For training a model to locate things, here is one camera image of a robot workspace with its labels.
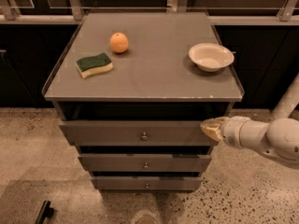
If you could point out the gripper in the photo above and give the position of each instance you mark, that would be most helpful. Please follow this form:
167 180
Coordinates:
231 131

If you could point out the grey top drawer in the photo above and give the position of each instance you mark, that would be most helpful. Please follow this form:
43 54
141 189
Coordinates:
135 133

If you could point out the grey drawer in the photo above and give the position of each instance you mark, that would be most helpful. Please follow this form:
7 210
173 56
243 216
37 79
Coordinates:
135 133
144 162
127 183

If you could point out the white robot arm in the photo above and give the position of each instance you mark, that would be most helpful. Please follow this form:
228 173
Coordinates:
277 140

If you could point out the round robot base foot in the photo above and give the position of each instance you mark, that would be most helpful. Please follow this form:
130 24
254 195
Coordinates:
144 218

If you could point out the grey drawer cabinet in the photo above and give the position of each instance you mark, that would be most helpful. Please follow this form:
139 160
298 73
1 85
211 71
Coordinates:
153 80

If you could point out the grey bottom drawer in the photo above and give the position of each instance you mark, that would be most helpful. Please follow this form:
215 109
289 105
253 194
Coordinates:
127 183

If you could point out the grey middle drawer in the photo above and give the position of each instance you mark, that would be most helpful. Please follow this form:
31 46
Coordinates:
144 162

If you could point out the white bowl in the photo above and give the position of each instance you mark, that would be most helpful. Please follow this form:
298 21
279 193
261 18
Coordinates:
211 57

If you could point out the orange fruit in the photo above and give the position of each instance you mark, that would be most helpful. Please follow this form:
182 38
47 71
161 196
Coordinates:
119 42

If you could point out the green and yellow sponge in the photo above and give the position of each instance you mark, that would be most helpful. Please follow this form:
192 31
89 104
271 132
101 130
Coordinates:
89 66

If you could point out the black object on floor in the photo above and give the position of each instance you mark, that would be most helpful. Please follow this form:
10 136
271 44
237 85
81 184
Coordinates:
46 211

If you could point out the metal window railing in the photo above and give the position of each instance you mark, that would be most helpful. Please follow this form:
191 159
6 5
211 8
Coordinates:
220 12

